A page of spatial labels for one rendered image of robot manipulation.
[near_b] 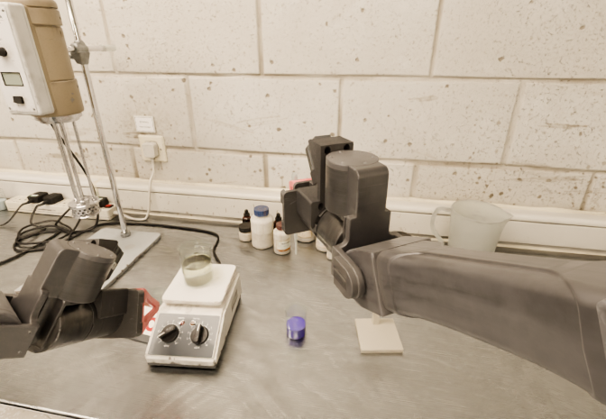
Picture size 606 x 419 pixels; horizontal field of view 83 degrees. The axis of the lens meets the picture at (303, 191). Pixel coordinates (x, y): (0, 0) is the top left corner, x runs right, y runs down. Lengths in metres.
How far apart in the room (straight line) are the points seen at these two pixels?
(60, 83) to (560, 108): 1.15
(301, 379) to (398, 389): 0.16
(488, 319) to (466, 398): 0.47
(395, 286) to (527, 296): 0.11
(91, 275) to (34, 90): 0.48
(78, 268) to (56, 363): 0.37
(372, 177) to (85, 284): 0.35
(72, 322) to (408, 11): 0.90
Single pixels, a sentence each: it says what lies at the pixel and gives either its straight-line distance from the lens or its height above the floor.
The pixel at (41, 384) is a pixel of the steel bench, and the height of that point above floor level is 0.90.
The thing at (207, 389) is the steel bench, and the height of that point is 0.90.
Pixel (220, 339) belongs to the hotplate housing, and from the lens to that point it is 0.69.
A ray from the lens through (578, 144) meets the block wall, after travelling 1.13.
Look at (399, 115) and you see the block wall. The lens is 0.98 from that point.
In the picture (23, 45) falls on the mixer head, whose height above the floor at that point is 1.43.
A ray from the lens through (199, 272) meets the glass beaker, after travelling 0.71.
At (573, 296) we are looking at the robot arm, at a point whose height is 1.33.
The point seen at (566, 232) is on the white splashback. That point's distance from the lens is 1.17.
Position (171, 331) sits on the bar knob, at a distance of 0.70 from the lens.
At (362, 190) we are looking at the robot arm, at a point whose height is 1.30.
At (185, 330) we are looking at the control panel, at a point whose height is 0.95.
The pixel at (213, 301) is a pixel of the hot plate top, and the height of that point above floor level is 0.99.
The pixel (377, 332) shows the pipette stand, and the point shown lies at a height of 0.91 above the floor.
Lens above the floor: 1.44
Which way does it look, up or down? 24 degrees down
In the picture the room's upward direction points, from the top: straight up
